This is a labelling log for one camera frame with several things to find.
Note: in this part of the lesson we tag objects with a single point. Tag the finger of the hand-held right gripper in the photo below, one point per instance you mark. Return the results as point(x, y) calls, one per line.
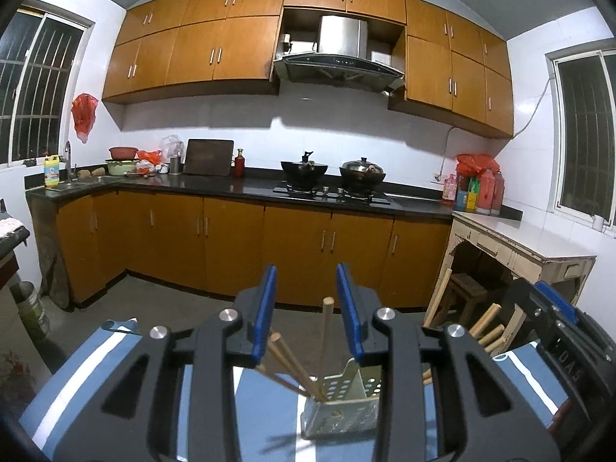
point(522, 308)
point(560, 301)

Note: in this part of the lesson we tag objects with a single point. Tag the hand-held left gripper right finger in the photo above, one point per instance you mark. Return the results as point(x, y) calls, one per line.
point(347, 313)

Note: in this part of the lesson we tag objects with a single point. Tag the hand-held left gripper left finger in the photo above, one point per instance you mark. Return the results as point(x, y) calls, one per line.
point(267, 313)

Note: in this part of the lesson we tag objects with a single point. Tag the green perforated utensil holder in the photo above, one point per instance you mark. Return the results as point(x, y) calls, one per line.
point(337, 411)

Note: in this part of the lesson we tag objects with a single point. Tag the wooden stool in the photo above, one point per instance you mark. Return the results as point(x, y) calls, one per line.
point(469, 286)

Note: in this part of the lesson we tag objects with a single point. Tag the beige side table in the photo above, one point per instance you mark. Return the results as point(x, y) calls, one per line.
point(534, 245)

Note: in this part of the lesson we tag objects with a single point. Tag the wooden lower kitchen cabinets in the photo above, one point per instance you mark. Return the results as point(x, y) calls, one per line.
point(231, 245)

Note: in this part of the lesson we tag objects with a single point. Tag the white cup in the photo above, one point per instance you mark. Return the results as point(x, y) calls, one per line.
point(598, 224)

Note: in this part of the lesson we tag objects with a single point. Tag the wooden stick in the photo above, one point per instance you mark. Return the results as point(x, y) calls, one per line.
point(437, 298)

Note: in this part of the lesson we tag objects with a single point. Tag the red plastic bottle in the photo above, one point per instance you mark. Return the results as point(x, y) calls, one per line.
point(483, 195)
point(497, 195)

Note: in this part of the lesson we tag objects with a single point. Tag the gas stove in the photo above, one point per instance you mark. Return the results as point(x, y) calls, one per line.
point(332, 195)

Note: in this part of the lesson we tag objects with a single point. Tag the black kitchen countertop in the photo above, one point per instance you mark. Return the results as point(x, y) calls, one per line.
point(240, 185)

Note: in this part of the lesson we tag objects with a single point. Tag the pink bottle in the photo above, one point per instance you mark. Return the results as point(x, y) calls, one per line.
point(449, 188)

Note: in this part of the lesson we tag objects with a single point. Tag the black wok with glass lid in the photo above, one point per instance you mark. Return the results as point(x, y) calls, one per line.
point(362, 173)

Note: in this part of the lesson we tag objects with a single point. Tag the large red plastic bag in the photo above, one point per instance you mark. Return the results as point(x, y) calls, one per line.
point(474, 164)

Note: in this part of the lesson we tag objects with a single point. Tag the dark wooden cutting board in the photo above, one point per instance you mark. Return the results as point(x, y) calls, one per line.
point(209, 158)

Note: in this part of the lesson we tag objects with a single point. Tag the sliding window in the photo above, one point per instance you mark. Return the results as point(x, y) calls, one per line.
point(587, 134)

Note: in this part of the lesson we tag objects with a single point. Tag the steel cup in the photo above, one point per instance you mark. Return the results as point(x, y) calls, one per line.
point(175, 165)

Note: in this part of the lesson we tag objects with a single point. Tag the clear plastic bag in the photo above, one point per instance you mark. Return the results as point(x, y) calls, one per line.
point(172, 145)

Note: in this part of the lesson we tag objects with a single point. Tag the orange plastic bag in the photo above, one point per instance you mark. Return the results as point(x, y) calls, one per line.
point(150, 158)

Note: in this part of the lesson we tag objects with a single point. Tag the green basin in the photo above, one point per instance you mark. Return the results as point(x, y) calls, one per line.
point(120, 167)

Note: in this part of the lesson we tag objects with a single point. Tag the red basin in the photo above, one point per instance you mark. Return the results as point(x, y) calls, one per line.
point(123, 153)

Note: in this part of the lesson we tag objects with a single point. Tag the blue white striped tablecloth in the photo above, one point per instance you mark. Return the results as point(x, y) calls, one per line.
point(67, 394)

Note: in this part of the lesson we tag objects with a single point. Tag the steel sink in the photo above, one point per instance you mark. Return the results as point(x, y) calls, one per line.
point(82, 184)

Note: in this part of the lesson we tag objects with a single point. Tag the grey green bucket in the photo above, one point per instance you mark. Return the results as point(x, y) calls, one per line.
point(31, 313)

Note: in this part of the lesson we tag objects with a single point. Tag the metal faucet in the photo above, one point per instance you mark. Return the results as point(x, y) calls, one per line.
point(69, 159)

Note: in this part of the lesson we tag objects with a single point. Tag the yellow detergent bottle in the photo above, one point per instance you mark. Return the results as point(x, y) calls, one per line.
point(53, 173)

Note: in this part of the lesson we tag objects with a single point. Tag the dark side table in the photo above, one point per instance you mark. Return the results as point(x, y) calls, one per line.
point(12, 250)

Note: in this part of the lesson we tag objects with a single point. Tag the steel range hood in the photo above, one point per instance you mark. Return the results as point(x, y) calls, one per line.
point(339, 48)

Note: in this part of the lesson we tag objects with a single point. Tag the white cloth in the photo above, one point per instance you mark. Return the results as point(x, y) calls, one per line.
point(8, 227)

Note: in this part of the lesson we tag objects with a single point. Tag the barred window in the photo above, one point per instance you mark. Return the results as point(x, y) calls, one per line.
point(38, 91)

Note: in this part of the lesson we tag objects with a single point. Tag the red plastic bag on wall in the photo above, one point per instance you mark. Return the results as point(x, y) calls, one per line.
point(84, 115)

